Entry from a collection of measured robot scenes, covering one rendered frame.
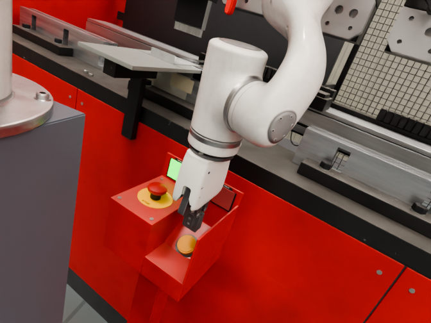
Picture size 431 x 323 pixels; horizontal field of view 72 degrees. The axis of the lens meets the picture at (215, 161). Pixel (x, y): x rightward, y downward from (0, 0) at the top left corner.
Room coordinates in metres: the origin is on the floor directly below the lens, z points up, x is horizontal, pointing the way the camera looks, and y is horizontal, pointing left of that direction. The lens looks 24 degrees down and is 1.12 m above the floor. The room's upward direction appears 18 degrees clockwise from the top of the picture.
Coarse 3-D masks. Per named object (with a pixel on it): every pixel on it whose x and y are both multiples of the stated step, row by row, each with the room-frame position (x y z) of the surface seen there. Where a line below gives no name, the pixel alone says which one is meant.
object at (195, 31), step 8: (184, 0) 0.91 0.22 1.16; (192, 0) 0.90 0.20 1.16; (200, 0) 0.89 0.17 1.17; (176, 8) 0.92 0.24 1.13; (184, 8) 0.91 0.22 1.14; (192, 8) 0.90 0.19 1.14; (200, 8) 0.89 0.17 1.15; (208, 8) 0.89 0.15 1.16; (176, 16) 0.92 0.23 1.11; (184, 16) 0.91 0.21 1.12; (192, 16) 0.90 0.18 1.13; (200, 16) 0.89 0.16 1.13; (176, 24) 0.93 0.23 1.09; (184, 24) 0.92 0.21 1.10; (192, 24) 0.89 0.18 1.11; (200, 24) 0.88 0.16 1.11; (192, 32) 0.90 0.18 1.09; (200, 32) 0.89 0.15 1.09
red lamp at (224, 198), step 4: (224, 188) 0.54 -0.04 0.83; (220, 192) 0.55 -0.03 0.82; (224, 192) 0.54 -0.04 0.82; (228, 192) 0.54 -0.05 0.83; (232, 192) 0.54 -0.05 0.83; (216, 196) 0.55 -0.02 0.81; (220, 196) 0.54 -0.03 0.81; (224, 196) 0.54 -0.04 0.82; (228, 196) 0.54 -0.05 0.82; (232, 196) 0.53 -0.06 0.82; (212, 200) 0.55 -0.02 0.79; (216, 200) 0.55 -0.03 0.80; (220, 200) 0.54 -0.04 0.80; (224, 200) 0.54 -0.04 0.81; (228, 200) 0.54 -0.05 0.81; (232, 200) 0.53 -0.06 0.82; (220, 204) 0.54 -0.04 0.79; (224, 204) 0.54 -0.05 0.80; (228, 204) 0.53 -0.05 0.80; (224, 208) 0.54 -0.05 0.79; (228, 208) 0.53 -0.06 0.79
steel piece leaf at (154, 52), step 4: (152, 48) 0.83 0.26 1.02; (152, 52) 0.83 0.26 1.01; (156, 52) 0.83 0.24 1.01; (160, 52) 0.82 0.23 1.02; (164, 52) 0.82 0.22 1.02; (156, 56) 0.83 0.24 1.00; (160, 56) 0.82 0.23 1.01; (164, 56) 0.82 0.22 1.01; (168, 56) 0.81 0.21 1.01; (172, 56) 0.81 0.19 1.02; (164, 60) 0.81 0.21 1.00; (168, 60) 0.81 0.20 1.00; (172, 60) 0.80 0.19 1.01; (176, 60) 0.87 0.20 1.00; (180, 60) 0.90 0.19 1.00; (176, 64) 0.81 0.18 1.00; (180, 64) 0.83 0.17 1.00; (184, 64) 0.85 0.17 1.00; (188, 64) 0.87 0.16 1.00
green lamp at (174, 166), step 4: (172, 160) 0.60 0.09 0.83; (172, 164) 0.60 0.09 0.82; (176, 164) 0.59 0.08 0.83; (180, 164) 0.59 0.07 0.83; (172, 168) 0.59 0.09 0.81; (176, 168) 0.59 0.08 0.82; (168, 172) 0.60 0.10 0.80; (172, 172) 0.59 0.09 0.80; (176, 172) 0.59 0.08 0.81; (172, 176) 0.59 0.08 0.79; (176, 176) 0.59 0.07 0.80
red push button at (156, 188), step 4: (152, 184) 0.51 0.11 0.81; (156, 184) 0.51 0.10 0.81; (160, 184) 0.52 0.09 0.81; (148, 188) 0.50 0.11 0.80; (152, 188) 0.49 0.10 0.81; (156, 188) 0.50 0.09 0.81; (160, 188) 0.50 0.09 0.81; (164, 188) 0.51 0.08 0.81; (152, 192) 0.49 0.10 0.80; (156, 192) 0.49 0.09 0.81; (160, 192) 0.49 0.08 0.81; (164, 192) 0.50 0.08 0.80; (152, 196) 0.50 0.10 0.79; (156, 196) 0.50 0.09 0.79; (160, 196) 0.51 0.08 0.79; (156, 200) 0.50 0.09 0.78
